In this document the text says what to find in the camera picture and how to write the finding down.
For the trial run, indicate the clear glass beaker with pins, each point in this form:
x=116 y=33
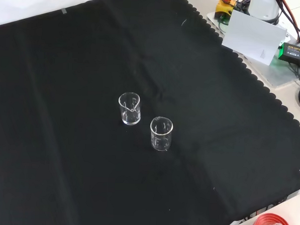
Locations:
x=129 y=116
x=160 y=141

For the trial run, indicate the black cloth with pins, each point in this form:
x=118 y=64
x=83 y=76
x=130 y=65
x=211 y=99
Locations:
x=65 y=113

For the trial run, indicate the white thread scrap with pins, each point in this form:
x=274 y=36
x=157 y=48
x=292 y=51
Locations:
x=183 y=22

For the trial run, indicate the yellow stop button box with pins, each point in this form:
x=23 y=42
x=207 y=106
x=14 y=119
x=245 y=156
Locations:
x=223 y=9

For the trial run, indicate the pale board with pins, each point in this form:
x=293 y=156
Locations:
x=253 y=34

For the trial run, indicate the black power supply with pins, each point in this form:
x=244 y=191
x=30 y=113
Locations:
x=295 y=54

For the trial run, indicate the grey metal base plate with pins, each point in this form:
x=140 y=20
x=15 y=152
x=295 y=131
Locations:
x=282 y=73

